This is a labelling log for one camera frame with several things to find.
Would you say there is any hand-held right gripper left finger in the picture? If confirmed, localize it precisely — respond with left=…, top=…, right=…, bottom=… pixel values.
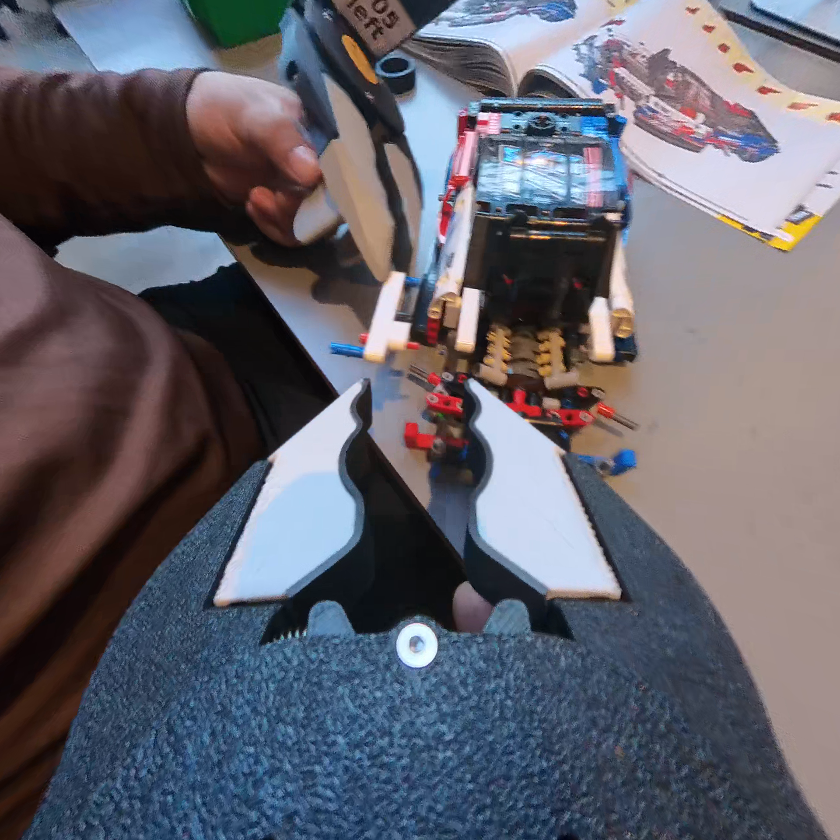
left=213, top=379, right=371, bottom=606

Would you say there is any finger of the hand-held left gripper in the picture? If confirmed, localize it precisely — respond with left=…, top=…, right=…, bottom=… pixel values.
left=384, top=141, right=424, bottom=266
left=325, top=92, right=396, bottom=280

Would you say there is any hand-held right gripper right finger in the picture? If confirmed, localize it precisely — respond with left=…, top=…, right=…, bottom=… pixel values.
left=466, top=379, right=621, bottom=601

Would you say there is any white brick beam piece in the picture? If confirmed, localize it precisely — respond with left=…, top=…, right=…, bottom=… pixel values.
left=330, top=270, right=424, bottom=365

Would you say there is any toy brick race car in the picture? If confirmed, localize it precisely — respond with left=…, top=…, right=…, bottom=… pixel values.
left=403, top=97, right=641, bottom=480

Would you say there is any person's left forearm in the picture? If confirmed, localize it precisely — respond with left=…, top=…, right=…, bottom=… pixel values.
left=0, top=66, right=214, bottom=250

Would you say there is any grey desk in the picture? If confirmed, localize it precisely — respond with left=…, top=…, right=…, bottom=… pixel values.
left=56, top=0, right=840, bottom=808

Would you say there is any person's right hand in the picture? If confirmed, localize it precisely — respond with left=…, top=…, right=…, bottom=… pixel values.
left=453, top=581, right=494, bottom=634

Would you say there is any person's left hand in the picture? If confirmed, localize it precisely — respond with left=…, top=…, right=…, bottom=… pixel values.
left=187, top=71, right=329, bottom=247

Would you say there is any green box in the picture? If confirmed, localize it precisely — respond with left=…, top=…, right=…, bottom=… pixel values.
left=180, top=0, right=293, bottom=50

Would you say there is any brown sweater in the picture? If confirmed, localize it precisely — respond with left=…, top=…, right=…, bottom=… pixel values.
left=0, top=217, right=266, bottom=840

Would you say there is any instruction booklet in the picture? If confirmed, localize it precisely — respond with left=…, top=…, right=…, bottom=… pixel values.
left=403, top=0, right=840, bottom=252

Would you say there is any black ring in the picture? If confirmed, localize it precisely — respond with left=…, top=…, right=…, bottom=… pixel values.
left=374, top=56, right=420, bottom=96

